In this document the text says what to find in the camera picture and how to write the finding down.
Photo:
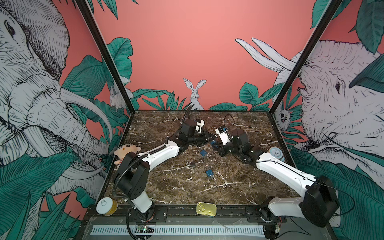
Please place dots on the plush doll toy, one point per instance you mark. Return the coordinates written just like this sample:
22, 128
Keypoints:
122, 151

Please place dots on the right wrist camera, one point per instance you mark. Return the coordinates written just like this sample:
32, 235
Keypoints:
222, 133

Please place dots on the large blue padlock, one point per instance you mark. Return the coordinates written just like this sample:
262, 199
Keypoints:
214, 144

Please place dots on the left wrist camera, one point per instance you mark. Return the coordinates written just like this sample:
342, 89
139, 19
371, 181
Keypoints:
200, 124

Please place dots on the blue padlock near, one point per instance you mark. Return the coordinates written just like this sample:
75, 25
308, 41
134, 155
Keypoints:
209, 172

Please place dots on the grey padlock with key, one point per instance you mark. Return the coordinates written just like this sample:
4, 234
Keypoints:
192, 164

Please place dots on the white perforated rail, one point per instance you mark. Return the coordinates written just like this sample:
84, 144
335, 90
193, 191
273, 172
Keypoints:
174, 230

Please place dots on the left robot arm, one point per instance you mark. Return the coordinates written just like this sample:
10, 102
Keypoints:
132, 175

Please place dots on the small round clock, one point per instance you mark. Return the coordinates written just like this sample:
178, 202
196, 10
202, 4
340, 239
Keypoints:
277, 153

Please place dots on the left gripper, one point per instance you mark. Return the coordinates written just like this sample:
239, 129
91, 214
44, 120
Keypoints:
206, 138

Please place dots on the gold tin can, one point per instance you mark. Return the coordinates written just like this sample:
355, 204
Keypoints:
206, 209

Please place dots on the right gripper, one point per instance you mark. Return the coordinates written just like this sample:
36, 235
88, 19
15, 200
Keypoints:
222, 150

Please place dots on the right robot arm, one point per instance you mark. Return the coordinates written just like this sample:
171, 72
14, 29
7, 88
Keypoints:
317, 201

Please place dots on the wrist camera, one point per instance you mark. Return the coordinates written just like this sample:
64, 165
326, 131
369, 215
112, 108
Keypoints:
222, 133
200, 124

